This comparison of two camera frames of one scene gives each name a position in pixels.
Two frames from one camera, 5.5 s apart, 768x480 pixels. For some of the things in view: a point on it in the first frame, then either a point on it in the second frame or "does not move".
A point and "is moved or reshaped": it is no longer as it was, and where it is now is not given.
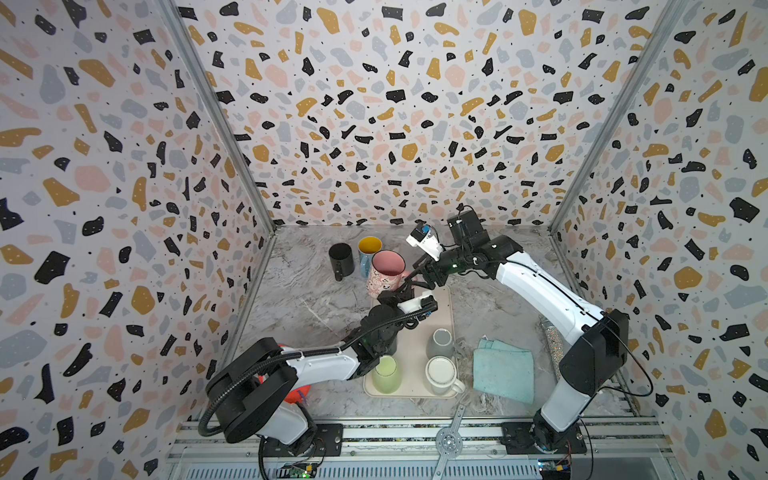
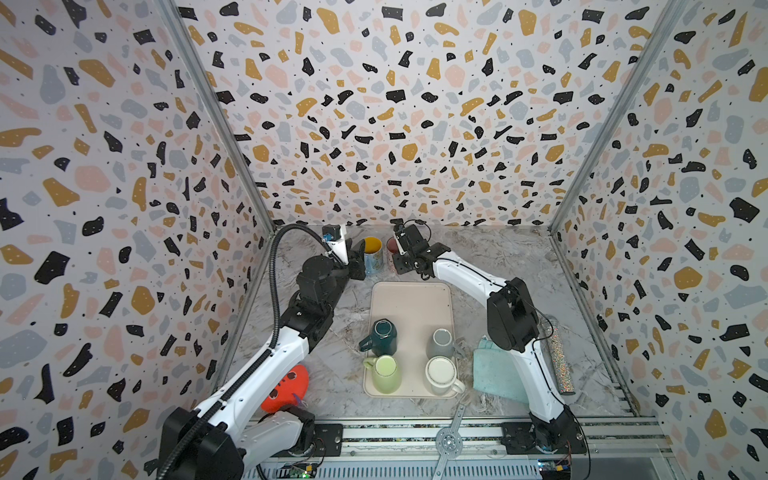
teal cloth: x=503 y=370 does not move
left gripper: x=400 y=299 → x=353 y=261
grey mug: x=440 y=344 does not move
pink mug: x=386 y=272 is moved or reshaped
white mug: x=441 y=374 does not move
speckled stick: x=553 y=343 does not move
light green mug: x=386 y=377 does not move
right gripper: x=433 y=271 → x=405 y=260
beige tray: x=412 y=352 does not move
